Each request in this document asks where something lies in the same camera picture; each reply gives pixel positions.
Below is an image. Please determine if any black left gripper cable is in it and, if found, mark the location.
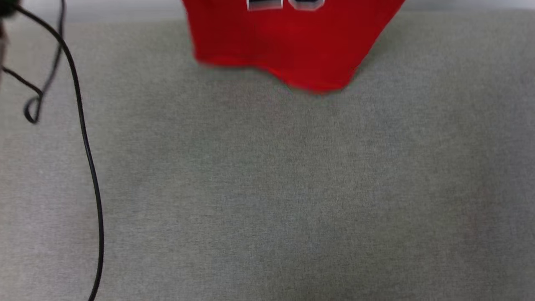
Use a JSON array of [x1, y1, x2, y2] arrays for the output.
[[10, 3, 104, 301]]

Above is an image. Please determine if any red and white sports jersey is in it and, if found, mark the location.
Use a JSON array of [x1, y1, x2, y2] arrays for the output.
[[182, 0, 406, 95]]

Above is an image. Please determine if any thin black cable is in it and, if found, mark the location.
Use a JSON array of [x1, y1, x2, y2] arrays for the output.
[[0, 0, 67, 125]]

